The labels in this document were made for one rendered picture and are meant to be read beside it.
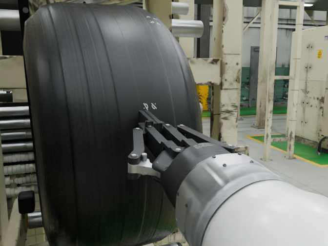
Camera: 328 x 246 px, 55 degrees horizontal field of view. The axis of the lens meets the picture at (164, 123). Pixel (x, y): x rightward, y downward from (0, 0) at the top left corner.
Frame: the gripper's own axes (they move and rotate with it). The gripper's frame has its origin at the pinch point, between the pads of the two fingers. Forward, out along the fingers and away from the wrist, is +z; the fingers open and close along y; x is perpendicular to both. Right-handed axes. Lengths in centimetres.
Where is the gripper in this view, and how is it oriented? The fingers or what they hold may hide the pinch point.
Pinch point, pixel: (149, 125)
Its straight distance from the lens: 46.0
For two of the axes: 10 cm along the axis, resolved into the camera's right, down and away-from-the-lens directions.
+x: -0.5, 9.5, 3.0
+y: -9.4, 0.6, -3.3
